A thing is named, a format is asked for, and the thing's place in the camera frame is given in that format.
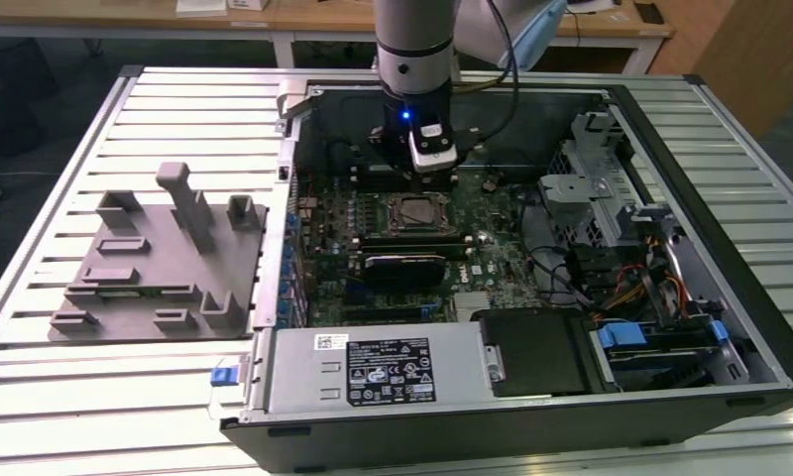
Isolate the green RAM stick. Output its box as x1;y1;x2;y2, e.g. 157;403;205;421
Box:
95;287;173;300

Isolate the braided cable brass end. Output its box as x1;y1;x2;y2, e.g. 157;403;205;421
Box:
453;78;507;95

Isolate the wooden desk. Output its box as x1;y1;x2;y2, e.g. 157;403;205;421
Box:
0;0;675;75

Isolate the wooden cabinet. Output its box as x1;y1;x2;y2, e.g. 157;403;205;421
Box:
650;0;793;145

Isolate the orange wire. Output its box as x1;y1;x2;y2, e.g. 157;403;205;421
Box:
659;277;694;312

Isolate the black expansion slot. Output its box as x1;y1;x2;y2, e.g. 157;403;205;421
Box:
341;307;423;322

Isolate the silver metal drive cage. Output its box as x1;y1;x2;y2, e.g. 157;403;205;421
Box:
538;111;642;249

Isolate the hard disk in blue carrier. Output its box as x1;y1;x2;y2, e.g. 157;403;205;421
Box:
593;320;731;393

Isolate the yellow wire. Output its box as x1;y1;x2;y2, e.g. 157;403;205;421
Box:
594;286;643;312

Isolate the grey parts rack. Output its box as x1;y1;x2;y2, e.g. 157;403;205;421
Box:
49;161;269;344

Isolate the black plastic shroud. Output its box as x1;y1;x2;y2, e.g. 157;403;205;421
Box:
471;306;599;398

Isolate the black phone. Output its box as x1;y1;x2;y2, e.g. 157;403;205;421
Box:
633;1;666;25

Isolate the black office chair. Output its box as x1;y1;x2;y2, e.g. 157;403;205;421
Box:
0;37;61;158

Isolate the metal socket cover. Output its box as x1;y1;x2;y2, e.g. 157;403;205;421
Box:
387;191;454;235

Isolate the silver power supply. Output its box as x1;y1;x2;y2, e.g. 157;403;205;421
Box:
239;324;487;416

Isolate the silver chipset heatsink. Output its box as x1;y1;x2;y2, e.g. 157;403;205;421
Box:
453;292;497;316

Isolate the silver square CPU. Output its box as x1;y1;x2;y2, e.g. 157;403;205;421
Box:
399;199;438;224

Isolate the black PC case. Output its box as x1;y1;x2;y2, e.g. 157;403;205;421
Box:
218;73;793;475

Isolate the black graphics card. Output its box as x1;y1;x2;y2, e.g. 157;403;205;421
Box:
359;253;447;289

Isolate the thin black cable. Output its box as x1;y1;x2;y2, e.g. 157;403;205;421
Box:
467;0;525;153

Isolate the white camera on black bracket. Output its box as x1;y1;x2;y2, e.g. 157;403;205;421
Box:
406;122;458;174

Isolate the white cardboard box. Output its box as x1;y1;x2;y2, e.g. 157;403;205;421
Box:
174;0;230;17

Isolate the green motherboard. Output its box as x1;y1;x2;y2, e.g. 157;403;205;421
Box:
289;168;569;328

